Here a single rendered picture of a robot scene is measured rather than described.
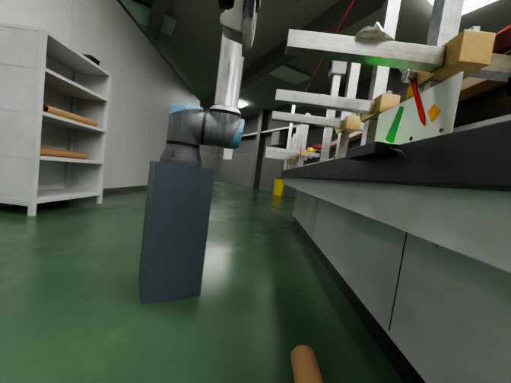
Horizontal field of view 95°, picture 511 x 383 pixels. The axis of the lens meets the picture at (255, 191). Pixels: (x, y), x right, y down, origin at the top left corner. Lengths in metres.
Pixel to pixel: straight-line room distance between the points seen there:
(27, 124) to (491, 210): 2.81
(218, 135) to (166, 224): 0.45
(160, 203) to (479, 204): 0.95
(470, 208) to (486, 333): 0.35
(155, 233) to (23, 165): 1.88
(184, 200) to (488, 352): 0.99
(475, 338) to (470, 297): 0.08
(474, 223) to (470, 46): 0.28
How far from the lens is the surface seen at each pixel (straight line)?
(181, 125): 1.11
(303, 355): 0.88
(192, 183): 1.05
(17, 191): 2.84
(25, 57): 2.89
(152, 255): 1.10
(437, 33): 0.64
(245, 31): 0.49
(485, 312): 0.75
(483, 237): 0.45
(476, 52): 0.56
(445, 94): 0.53
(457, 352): 0.82
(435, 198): 0.53
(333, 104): 0.74
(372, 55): 0.52
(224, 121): 1.10
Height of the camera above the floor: 0.60
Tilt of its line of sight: 4 degrees down
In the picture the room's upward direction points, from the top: 7 degrees clockwise
